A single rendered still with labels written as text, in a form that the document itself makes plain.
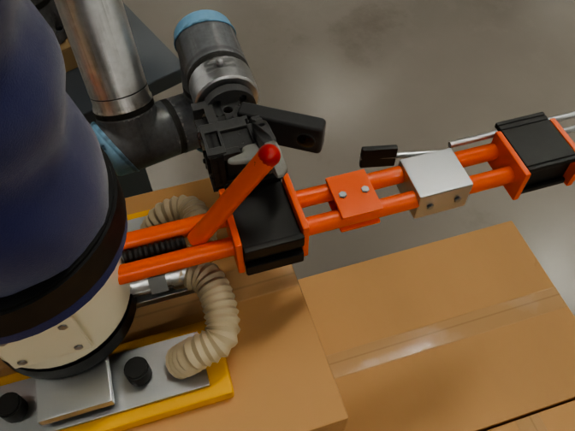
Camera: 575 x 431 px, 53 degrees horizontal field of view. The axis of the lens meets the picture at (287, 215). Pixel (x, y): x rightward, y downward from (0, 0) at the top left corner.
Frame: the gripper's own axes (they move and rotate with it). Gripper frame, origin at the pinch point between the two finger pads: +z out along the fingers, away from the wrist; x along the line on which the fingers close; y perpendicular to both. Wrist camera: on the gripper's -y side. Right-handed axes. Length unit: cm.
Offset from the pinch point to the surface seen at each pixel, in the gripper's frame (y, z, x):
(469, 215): -83, -54, -107
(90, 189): 18.3, 4.7, 17.8
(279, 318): 3.1, 6.4, -12.9
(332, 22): -74, -169, -107
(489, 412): -34, 18, -53
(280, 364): 4.8, 12.3, -13.0
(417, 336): -27, 0, -53
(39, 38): 17.9, 1.1, 29.9
